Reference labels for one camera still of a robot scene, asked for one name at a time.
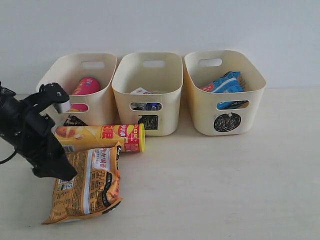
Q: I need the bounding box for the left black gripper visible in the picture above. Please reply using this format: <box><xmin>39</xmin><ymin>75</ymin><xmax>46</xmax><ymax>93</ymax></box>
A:
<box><xmin>0</xmin><ymin>94</ymin><xmax>77</xmax><ymax>181</ymax></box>

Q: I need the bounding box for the orange noodle packet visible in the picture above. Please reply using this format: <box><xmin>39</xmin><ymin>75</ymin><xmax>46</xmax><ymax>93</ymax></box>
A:
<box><xmin>43</xmin><ymin>142</ymin><xmax>123</xmax><ymax>225</ymax></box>

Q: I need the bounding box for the pink Lays chips can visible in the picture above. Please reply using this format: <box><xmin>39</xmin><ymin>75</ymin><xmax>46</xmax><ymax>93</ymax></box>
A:
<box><xmin>68</xmin><ymin>76</ymin><xmax>101</xmax><ymax>113</ymax></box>

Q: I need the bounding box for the purple drink carton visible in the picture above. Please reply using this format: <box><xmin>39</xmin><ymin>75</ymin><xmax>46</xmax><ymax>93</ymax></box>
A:
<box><xmin>130</xmin><ymin>102</ymin><xmax>162</xmax><ymax>111</ymax></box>

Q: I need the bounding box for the white blue milk carton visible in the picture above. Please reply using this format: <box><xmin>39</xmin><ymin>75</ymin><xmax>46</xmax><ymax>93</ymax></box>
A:
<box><xmin>130</xmin><ymin>87</ymin><xmax>153</xmax><ymax>95</ymax></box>

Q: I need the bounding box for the blue noodle packet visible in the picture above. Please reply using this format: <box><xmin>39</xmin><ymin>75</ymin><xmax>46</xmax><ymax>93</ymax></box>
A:
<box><xmin>200</xmin><ymin>71</ymin><xmax>249</xmax><ymax>110</ymax></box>

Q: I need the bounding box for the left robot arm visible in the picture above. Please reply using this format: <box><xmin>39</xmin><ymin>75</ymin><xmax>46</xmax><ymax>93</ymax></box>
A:
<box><xmin>0</xmin><ymin>82</ymin><xmax>77</xmax><ymax>181</ymax></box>

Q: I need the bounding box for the yellow chips can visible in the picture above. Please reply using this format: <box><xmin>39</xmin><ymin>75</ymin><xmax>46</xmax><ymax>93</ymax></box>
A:
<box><xmin>54</xmin><ymin>123</ymin><xmax>145</xmax><ymax>153</ymax></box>

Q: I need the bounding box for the left cream plastic bin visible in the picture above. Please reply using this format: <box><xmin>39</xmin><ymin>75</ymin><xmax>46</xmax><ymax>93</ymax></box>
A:
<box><xmin>36</xmin><ymin>53</ymin><xmax>117</xmax><ymax>127</ymax></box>

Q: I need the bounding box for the cream plastic bin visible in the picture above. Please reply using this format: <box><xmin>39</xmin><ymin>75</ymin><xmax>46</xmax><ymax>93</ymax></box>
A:
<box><xmin>184</xmin><ymin>50</ymin><xmax>266</xmax><ymax>136</ymax></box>
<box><xmin>111</xmin><ymin>52</ymin><xmax>183</xmax><ymax>136</ymax></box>
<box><xmin>36</xmin><ymin>53</ymin><xmax>117</xmax><ymax>127</ymax></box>

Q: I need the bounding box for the middle cream plastic bin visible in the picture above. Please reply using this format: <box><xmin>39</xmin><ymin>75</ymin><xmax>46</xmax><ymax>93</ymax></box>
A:
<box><xmin>111</xmin><ymin>52</ymin><xmax>183</xmax><ymax>136</ymax></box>

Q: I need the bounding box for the right cream plastic bin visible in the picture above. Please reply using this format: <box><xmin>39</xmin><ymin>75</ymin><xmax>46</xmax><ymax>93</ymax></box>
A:
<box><xmin>184</xmin><ymin>50</ymin><xmax>266</xmax><ymax>136</ymax></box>

